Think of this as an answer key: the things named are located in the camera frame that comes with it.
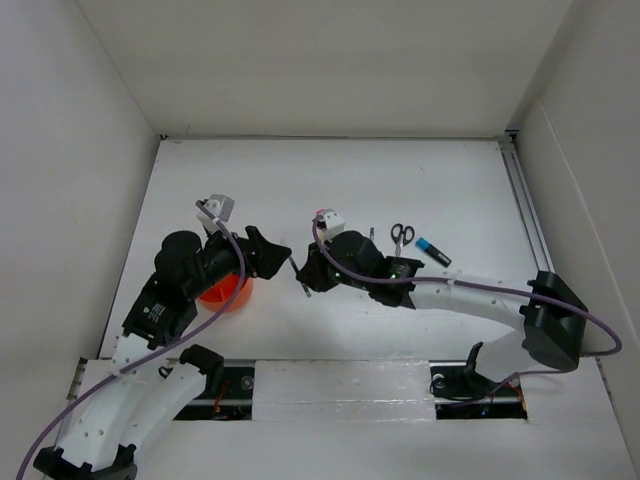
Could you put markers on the blue black highlighter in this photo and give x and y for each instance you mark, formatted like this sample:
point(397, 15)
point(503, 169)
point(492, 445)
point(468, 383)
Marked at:
point(433, 252)

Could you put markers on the orange round divided container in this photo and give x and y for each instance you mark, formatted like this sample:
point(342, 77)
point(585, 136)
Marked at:
point(218, 295)

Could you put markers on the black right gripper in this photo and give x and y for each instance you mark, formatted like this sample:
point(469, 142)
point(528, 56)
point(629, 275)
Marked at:
point(313, 271)

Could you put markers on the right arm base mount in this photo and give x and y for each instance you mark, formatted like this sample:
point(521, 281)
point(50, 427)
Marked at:
point(459, 398)

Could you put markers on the aluminium rail right side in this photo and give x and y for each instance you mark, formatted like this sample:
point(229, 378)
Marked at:
point(524, 201)

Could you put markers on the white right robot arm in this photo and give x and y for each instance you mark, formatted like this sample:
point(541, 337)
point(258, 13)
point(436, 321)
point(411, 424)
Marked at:
point(545, 319)

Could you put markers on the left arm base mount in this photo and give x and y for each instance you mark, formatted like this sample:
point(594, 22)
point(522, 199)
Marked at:
point(231, 400)

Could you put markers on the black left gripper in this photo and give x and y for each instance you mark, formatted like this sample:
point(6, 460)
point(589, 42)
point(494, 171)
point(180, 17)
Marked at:
point(263, 257)

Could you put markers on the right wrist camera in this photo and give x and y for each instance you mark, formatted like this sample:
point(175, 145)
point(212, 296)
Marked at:
point(332, 225)

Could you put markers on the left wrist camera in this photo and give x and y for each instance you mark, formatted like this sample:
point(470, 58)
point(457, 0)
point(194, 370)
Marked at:
point(215, 207)

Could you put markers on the black handled scissors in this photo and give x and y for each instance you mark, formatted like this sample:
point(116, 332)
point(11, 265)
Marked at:
point(401, 235)

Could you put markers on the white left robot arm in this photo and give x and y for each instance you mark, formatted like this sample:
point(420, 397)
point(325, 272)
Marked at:
point(155, 372)

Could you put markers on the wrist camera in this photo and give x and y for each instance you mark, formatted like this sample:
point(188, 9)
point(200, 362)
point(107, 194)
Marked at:
point(332, 225)
point(215, 207)

